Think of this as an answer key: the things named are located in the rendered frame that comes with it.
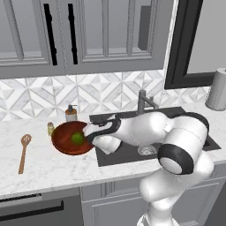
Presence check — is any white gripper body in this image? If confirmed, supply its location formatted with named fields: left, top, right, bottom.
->
left=83, top=120, right=115, bottom=138

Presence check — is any green lime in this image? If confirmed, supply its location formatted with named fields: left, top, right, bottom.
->
left=71, top=132, right=86, bottom=146

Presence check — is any brown wooden bowl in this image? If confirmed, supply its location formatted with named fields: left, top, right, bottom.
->
left=50, top=120, right=96, bottom=156

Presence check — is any dark grey sink basin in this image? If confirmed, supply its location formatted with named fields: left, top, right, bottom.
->
left=88, top=106, right=222, bottom=168

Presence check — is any grey sink faucet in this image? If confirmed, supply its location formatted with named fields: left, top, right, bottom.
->
left=136, top=88, right=160, bottom=117

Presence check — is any grey lower cabinet door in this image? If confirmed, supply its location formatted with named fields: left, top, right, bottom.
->
left=80, top=167, right=226, bottom=226

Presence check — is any grey cabinet door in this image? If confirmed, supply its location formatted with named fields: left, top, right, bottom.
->
left=80, top=167, right=226, bottom=226
left=0, top=0, right=67, bottom=79
left=64, top=0, right=175, bottom=76

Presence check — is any grey upper cabinet door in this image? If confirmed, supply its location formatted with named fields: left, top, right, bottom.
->
left=64, top=0, right=175, bottom=76
left=0, top=0, right=67, bottom=79

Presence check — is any soap dispenser bottle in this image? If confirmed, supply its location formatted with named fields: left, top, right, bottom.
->
left=64, top=104, right=79, bottom=123

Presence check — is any small yellow spice jar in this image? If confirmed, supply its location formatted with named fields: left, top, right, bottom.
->
left=47, top=121, right=56, bottom=137

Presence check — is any wooden slotted spoon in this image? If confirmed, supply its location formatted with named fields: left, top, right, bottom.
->
left=18, top=133, right=33, bottom=175

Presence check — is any grey dishwasher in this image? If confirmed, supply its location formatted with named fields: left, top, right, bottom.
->
left=0, top=187, right=85, bottom=226

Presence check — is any grey paper towel roll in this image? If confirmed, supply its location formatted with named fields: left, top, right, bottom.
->
left=205, top=67, right=226, bottom=112

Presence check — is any black cabinet door handle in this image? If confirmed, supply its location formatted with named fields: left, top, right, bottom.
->
left=43, top=3, right=58, bottom=66
left=67, top=3, right=79, bottom=65

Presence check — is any black dishwasher handle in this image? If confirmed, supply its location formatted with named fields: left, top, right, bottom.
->
left=0, top=200, right=65, bottom=222

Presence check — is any black window frame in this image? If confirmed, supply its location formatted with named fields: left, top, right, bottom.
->
left=163, top=0, right=226, bottom=90

